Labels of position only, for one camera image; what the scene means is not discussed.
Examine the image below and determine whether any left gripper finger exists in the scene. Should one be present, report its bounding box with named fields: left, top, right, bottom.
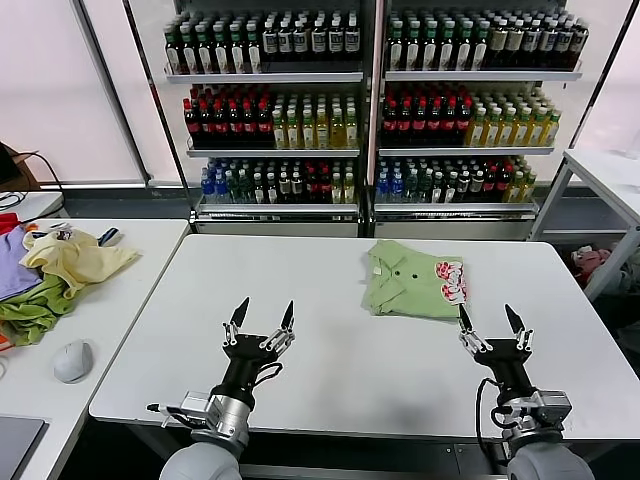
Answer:
left=263, top=299, right=297, bottom=351
left=221, top=296, right=251, bottom=347

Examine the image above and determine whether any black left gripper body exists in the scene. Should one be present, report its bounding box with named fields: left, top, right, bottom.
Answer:
left=214, top=333, right=296, bottom=401

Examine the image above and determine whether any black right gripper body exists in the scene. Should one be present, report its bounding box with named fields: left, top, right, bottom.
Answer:
left=472, top=338, right=537, bottom=402

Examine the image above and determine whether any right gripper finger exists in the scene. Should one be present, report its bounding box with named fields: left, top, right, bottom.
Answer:
left=457, top=304, right=489, bottom=355
left=503, top=302, right=535, bottom=351

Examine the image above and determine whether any light green polo shirt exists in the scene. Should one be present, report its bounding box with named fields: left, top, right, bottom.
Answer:
left=360, top=239, right=472, bottom=320

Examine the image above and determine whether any pink cloth pile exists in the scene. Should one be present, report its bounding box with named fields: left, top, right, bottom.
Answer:
left=571, top=244, right=614, bottom=282

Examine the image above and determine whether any grey cloth pile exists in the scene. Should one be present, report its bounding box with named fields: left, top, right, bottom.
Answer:
left=613, top=247, right=640, bottom=294

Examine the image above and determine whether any pale yellow garment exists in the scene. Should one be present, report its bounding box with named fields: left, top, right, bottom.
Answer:
left=19, top=227, right=144, bottom=300

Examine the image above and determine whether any grey computer mouse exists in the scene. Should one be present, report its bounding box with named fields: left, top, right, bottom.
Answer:
left=52, top=338, right=96, bottom=385

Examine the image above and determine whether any crumpled green garment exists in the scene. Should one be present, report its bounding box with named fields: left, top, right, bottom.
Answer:
left=0, top=273, right=77, bottom=347

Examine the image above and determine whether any purple garment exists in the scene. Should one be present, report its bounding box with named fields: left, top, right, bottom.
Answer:
left=0, top=224, right=45, bottom=303

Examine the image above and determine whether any grey laptop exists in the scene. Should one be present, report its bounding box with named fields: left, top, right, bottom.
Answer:
left=0, top=414, right=51, bottom=480

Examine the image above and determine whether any metal beverage display shelf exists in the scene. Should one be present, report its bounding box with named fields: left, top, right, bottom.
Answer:
left=123, top=0, right=375, bottom=239
left=372, top=0, right=640, bottom=242

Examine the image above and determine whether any brown cardboard box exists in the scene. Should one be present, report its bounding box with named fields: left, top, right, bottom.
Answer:
left=12, top=149, right=44, bottom=186

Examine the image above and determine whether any green cap white label bottle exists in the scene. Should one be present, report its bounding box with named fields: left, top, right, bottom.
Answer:
left=473, top=27, right=490, bottom=72
left=457, top=27, right=474, bottom=72
left=405, top=27, right=422, bottom=72
left=246, top=25, right=262, bottom=75
left=213, top=25, right=229, bottom=75
left=388, top=27, right=405, bottom=72
left=229, top=25, right=245, bottom=75
left=422, top=27, right=439, bottom=72
left=165, top=25, right=181, bottom=75
left=196, top=25, right=212, bottom=75
left=439, top=27, right=456, bottom=72
left=181, top=25, right=197, bottom=75

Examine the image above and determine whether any dark bottle blue white label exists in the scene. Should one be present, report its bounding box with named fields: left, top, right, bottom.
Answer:
left=263, top=20, right=279, bottom=62
left=311, top=20, right=327, bottom=62
left=328, top=20, right=344, bottom=62
left=278, top=20, right=294, bottom=62
left=293, top=20, right=309, bottom=62
left=345, top=20, right=361, bottom=62

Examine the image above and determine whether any dark tea bottle pale label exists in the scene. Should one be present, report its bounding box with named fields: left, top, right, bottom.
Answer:
left=572, top=22, right=589, bottom=70
left=557, top=22, right=574, bottom=70
left=523, top=22, right=540, bottom=70
left=490, top=22, right=507, bottom=70
left=507, top=22, right=524, bottom=70
left=540, top=22, right=557, bottom=70

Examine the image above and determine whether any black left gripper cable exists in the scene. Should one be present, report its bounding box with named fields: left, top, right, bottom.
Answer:
left=252, top=362, right=285, bottom=389

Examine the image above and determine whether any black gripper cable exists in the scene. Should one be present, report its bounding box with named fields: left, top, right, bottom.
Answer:
left=474, top=377, right=506, bottom=454
left=252, top=362, right=285, bottom=389

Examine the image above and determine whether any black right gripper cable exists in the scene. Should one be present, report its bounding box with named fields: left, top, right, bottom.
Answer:
left=474, top=377, right=506, bottom=454

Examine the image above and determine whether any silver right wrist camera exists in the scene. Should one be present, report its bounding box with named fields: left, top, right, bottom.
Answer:
left=534, top=389, right=573, bottom=427

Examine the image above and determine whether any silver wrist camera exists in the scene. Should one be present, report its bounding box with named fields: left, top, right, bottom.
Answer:
left=179, top=391, right=224, bottom=430
left=534, top=389, right=573, bottom=427

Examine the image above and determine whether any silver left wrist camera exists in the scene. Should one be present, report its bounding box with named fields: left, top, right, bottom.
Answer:
left=179, top=391, right=224, bottom=430

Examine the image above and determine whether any black left camera cable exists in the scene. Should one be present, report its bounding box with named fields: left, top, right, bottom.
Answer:
left=146, top=402, right=186, bottom=419

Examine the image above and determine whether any white metal frame table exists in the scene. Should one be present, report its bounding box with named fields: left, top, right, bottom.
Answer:
left=528, top=148, right=640, bottom=302

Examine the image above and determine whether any black power cable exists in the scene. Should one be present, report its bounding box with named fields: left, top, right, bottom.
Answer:
left=19, top=149, right=66, bottom=194

